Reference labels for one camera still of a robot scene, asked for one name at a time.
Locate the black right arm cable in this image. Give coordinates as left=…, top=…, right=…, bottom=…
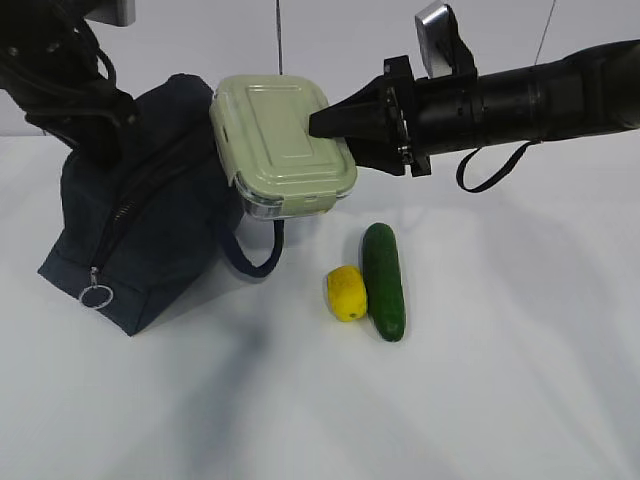
left=455, top=138, right=544, bottom=193

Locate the yellow lemon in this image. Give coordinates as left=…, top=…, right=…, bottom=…
left=327, top=265, right=367, bottom=322

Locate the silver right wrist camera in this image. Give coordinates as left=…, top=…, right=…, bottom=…
left=414, top=1, right=477, bottom=79

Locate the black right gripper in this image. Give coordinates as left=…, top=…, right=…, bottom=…
left=309, top=55, right=431, bottom=177

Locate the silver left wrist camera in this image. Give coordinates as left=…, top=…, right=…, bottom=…
left=85, top=0, right=136, bottom=27

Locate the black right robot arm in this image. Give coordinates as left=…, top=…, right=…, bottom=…
left=309, top=40, right=639, bottom=177

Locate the green lidded glass container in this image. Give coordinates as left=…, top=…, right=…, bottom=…
left=210, top=75, right=357, bottom=221

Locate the navy blue lunch bag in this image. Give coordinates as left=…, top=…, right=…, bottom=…
left=39, top=74, right=284, bottom=336

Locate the green cucumber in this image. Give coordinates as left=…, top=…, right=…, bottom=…
left=361, top=223, right=406, bottom=342

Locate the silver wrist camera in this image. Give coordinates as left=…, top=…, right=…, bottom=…
left=85, top=0, right=136, bottom=27
left=414, top=1, right=477, bottom=79

